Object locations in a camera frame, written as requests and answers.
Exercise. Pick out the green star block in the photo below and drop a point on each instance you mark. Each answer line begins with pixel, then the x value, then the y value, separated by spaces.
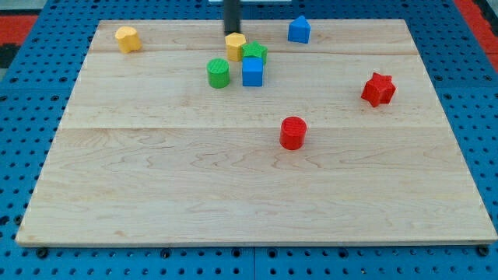
pixel 255 50

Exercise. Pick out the red star block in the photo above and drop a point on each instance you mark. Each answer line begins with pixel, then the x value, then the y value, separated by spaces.
pixel 379 89

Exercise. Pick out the red cylinder block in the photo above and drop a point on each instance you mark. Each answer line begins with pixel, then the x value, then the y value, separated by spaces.
pixel 292 133

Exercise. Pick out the blue cube block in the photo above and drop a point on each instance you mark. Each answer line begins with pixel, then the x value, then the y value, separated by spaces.
pixel 252 71

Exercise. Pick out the green cylinder block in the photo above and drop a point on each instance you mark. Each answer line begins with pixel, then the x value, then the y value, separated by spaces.
pixel 218 71

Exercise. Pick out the wooden board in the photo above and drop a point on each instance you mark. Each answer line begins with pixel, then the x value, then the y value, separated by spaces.
pixel 147 154

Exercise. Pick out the yellow hexagon block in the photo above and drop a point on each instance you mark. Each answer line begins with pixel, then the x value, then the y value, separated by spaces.
pixel 234 43

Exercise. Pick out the blue pentagon block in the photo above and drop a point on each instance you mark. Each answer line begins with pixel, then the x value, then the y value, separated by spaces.
pixel 299 30

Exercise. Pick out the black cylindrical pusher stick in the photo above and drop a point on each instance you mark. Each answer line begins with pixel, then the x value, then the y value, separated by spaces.
pixel 231 16

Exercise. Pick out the yellow heart block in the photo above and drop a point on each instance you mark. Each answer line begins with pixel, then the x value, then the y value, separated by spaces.
pixel 128 40

